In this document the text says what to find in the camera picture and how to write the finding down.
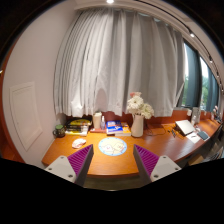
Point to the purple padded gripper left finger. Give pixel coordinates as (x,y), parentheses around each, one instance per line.
(73,168)

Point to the white sheer curtain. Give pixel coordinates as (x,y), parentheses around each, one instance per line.
(108,53)

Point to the small clear bottle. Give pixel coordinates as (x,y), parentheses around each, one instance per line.
(103,123)

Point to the dark green mug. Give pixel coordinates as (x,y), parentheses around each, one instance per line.
(59,131)

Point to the white wall panel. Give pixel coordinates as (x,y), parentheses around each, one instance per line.
(25,114)

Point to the white and pink flowers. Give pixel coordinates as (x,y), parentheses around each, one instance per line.
(137,106)

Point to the blue and yellow book stack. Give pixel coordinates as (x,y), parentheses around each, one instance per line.
(117,128)

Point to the dark tablet device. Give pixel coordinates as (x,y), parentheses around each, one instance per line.
(203,135)

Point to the white cylindrical container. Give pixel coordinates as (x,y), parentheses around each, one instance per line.
(97,120)

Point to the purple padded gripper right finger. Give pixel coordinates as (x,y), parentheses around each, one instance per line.
(152,167)

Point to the silver laptop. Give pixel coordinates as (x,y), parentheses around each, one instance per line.
(185,126)

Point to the round light blue mouse pad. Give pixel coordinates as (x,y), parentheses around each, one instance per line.
(112,146)

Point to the white ceramic flower vase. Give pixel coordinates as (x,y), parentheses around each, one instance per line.
(137,126)

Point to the stack of dark books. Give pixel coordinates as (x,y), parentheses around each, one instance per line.
(78,127)

